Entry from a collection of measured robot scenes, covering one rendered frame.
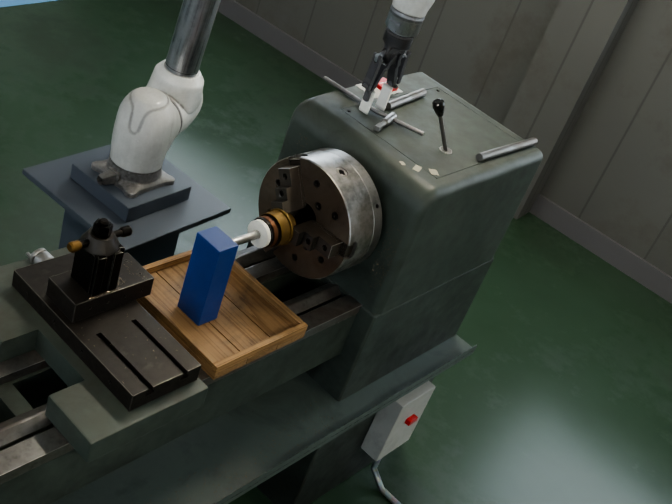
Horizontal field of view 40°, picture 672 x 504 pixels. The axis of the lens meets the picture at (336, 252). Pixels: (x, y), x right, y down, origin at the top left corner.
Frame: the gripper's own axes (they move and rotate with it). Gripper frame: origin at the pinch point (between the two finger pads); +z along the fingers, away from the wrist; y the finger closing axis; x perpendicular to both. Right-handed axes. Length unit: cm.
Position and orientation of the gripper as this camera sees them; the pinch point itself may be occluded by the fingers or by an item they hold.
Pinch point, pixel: (375, 100)
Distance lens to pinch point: 248.9
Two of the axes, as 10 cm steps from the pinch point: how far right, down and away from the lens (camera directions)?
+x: 7.0, 5.7, -4.3
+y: -6.5, 2.6, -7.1
